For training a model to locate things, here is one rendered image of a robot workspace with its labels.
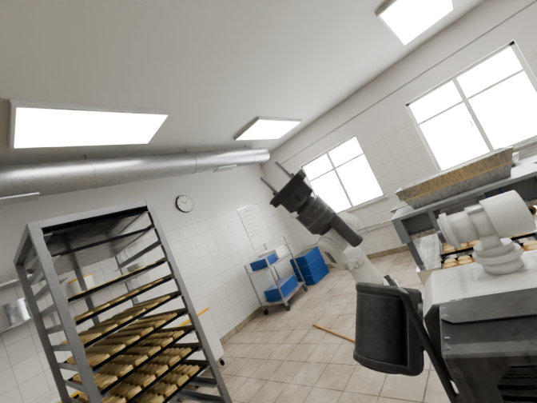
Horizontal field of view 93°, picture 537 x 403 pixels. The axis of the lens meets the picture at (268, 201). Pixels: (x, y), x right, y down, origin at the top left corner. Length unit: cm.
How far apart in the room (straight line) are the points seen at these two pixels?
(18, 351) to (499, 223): 396
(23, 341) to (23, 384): 39
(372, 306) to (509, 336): 22
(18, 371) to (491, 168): 429
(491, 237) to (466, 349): 20
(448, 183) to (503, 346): 137
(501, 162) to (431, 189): 32
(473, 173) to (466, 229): 120
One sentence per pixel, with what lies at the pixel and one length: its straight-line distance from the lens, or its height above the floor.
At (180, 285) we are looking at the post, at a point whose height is 135.
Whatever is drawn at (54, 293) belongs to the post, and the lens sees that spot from 126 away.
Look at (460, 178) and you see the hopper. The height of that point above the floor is 126.
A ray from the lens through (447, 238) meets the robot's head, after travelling 53.
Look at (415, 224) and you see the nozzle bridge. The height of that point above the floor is 109.
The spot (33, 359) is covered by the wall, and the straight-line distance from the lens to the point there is 398.
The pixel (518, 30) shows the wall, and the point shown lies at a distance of 506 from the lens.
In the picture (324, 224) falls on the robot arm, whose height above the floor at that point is 140.
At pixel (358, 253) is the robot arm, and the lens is 77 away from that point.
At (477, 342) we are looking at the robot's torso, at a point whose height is 123.
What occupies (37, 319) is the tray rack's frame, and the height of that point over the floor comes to 149.
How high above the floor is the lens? 145
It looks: 5 degrees up
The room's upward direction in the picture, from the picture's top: 24 degrees counter-clockwise
